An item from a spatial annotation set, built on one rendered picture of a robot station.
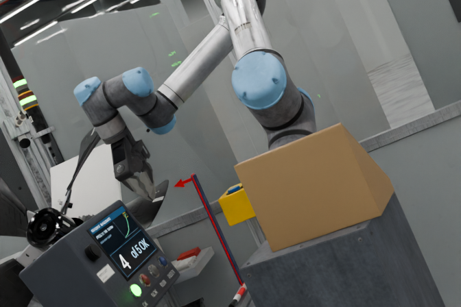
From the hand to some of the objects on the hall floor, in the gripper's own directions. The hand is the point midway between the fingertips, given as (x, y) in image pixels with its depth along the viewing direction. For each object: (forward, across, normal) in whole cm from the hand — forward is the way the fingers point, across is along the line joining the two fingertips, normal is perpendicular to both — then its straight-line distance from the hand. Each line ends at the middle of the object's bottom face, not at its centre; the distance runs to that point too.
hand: (150, 197), depth 202 cm
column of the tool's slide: (+132, +62, -24) cm, 148 cm away
